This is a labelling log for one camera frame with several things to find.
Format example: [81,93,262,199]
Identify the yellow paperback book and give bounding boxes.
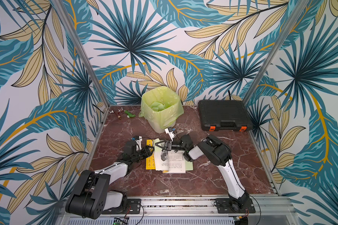
[146,138,186,173]

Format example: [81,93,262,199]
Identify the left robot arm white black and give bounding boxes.
[65,140,155,219]

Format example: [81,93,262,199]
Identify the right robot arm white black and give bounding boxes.
[154,135,256,216]

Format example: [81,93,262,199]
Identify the green sticky note lower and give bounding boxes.
[185,161,193,171]

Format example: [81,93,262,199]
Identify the white trash bin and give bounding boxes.
[148,118,176,134]

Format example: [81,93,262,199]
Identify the discarded green notes in bin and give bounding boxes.
[149,101,170,112]

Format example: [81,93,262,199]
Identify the green toy piece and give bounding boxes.
[124,110,136,118]

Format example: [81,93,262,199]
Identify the green plastic bin liner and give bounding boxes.
[139,86,184,129]

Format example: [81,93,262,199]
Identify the black plastic tool case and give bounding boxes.
[198,100,253,132]

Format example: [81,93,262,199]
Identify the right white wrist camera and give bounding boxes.
[165,127,177,141]

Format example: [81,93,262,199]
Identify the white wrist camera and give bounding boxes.
[165,127,177,141]
[131,136,143,151]

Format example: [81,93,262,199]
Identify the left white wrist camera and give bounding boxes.
[131,136,143,151]

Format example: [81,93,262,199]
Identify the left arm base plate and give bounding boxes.
[108,198,141,215]

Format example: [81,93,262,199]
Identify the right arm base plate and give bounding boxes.
[214,198,256,215]

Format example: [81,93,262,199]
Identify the right aluminium corner post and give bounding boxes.
[242,0,309,106]

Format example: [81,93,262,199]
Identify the aluminium corner post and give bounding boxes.
[52,0,110,110]
[242,0,309,106]

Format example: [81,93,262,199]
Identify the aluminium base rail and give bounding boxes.
[57,195,300,225]

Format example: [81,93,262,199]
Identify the left aluminium corner post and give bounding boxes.
[52,0,110,110]

